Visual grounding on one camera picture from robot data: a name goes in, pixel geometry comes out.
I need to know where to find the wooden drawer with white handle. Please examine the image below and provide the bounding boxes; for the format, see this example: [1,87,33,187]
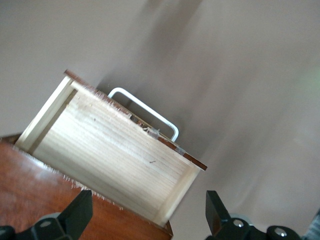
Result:
[14,69,208,229]

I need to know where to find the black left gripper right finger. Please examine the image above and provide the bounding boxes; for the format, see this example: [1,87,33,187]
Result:
[205,190,266,240]

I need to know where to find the dark brown wooden cabinet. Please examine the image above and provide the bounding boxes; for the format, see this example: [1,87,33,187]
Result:
[0,134,174,240]

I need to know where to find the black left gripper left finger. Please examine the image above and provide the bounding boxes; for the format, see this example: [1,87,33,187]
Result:
[14,189,94,240]

